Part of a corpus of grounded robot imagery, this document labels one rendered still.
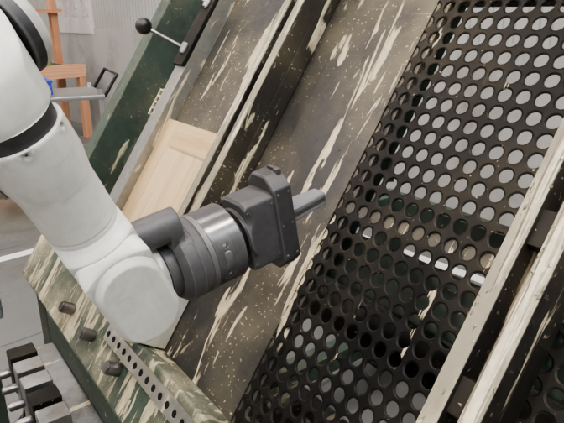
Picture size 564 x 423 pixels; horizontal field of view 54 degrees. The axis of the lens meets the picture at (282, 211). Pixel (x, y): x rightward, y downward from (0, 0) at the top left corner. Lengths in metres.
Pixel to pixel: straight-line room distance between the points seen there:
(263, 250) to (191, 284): 0.10
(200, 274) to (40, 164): 0.21
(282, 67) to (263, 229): 0.47
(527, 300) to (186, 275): 0.33
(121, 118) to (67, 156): 1.10
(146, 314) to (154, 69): 1.10
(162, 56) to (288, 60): 0.61
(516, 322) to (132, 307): 0.36
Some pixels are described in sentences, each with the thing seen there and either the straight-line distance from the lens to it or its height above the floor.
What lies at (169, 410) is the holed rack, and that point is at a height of 0.88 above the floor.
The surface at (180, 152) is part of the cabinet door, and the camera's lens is 1.23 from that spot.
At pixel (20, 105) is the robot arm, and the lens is 0.43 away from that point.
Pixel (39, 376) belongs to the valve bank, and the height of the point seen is 0.77.
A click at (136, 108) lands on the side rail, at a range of 1.56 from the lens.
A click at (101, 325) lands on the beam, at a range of 1.18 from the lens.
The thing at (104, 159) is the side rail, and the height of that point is 1.10.
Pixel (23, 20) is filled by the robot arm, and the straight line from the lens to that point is 0.46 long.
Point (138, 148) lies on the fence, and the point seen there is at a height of 1.16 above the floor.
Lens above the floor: 1.46
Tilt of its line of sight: 19 degrees down
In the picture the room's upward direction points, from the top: straight up
